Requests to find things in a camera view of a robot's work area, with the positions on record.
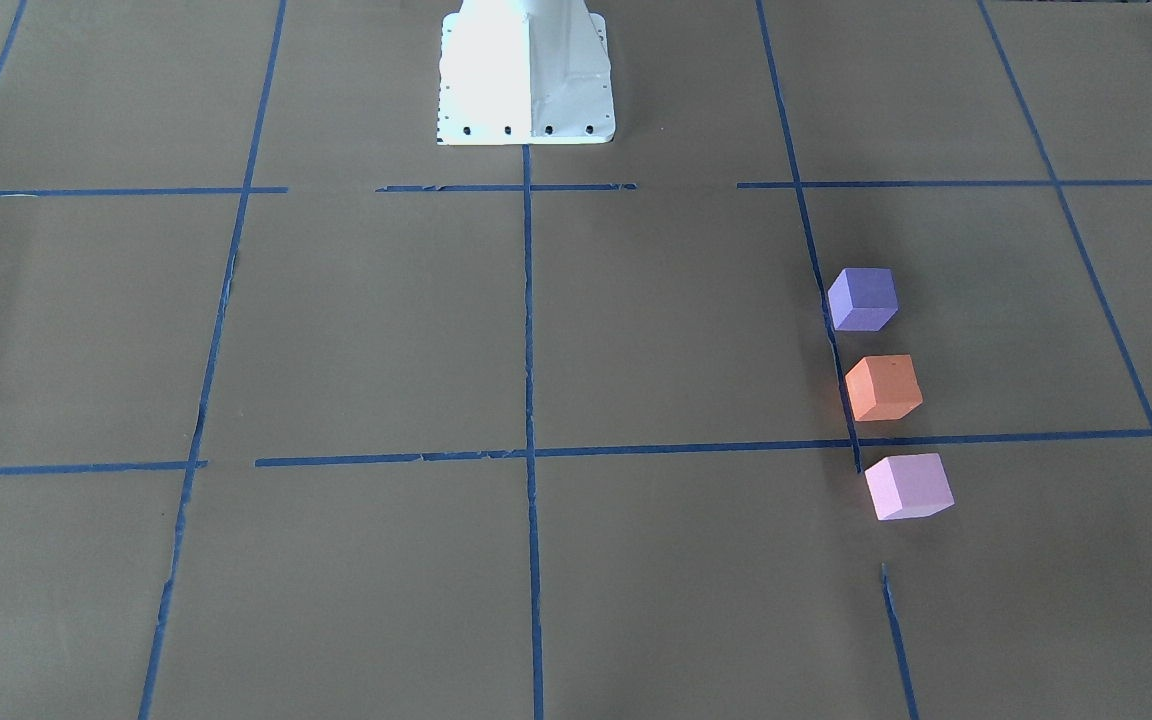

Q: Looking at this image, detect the orange foam cube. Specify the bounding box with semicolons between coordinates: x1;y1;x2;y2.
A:
844;354;924;420

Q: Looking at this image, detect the purple foam cube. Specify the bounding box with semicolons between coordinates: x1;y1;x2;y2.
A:
826;266;900;332

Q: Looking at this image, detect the brown paper table cover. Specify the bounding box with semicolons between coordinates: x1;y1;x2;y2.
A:
0;1;1152;719

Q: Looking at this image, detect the pink foam cube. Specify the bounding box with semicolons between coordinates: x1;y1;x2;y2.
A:
864;454;955;521

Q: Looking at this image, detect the white pedestal column base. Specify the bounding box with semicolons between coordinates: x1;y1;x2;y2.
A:
435;1;617;146

